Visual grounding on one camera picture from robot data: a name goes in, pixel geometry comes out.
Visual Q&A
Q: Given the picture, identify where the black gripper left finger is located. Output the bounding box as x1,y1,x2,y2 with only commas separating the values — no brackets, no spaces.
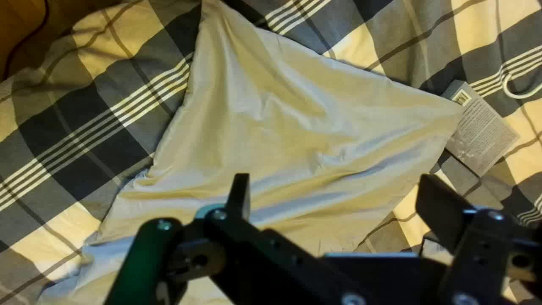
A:
225,171,252,222

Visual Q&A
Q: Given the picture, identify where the plaid bedspread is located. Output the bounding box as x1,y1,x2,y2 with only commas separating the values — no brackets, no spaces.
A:
0,0,542,305

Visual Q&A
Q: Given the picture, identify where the large grey cloth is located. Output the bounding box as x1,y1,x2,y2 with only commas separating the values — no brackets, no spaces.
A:
39,0,464,305

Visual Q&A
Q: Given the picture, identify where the small folded grey cloth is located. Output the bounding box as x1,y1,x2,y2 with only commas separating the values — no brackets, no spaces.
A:
433,78,520,197

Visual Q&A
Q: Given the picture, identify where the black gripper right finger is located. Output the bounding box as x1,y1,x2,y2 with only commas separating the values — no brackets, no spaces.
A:
415,173,483,251

